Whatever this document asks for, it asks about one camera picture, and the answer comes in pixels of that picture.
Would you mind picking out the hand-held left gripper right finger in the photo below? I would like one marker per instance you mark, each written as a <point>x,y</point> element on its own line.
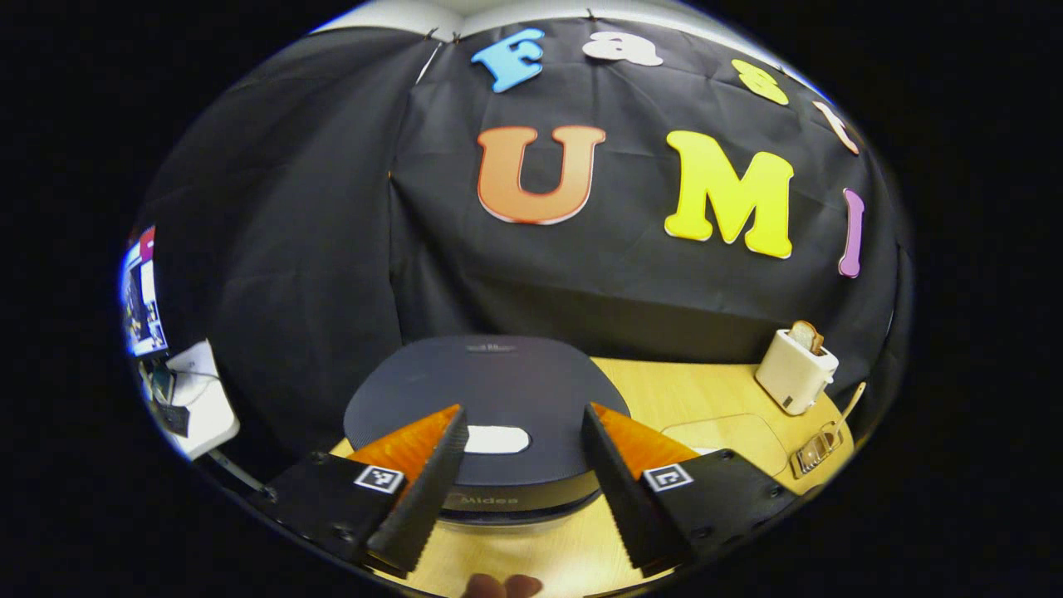
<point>623,498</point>

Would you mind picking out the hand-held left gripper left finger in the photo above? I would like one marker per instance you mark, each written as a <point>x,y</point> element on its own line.
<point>423,498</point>

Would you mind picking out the black and silver rice cooker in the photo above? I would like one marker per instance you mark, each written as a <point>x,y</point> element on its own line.
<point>515,390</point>

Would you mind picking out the wooden spoon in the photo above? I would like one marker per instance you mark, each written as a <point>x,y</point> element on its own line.
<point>854,403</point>

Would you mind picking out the clear plastic container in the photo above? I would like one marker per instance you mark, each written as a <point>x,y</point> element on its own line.
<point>731,436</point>

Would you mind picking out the white toaster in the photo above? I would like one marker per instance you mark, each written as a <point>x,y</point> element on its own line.
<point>793,378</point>

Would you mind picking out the white side table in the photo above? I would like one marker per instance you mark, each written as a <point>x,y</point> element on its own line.
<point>208,407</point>

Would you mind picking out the bread slice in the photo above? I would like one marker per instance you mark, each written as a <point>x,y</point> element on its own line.
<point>805,336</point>

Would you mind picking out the black keyboard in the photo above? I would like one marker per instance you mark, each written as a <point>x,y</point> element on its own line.
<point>173,418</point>

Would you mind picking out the computer monitor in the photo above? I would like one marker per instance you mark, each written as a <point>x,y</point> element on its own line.
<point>143,299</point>

